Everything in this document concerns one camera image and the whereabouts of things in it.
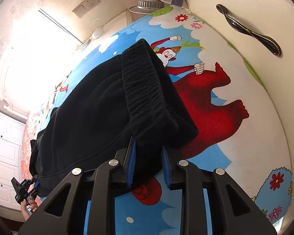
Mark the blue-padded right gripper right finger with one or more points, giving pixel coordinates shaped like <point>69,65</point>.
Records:
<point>171,171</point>

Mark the cartoon print bed sheet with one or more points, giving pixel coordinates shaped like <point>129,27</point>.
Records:
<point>239,129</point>

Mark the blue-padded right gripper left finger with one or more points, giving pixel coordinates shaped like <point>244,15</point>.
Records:
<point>127,159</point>

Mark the black sweatpants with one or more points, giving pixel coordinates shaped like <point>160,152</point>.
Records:
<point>129,96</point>

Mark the white charger with cable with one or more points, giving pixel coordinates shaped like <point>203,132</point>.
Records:
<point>99,25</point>

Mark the white wall switch socket panel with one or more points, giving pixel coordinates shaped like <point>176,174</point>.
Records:
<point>84,7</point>

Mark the left hand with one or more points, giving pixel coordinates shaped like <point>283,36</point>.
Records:
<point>28,207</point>

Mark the dark metal wardrobe handle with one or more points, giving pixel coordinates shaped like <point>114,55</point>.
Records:
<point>267,41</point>

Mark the white closet doors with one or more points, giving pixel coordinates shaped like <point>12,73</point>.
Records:
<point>11,134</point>

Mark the round studio lamp head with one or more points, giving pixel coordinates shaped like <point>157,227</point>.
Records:
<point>146,6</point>

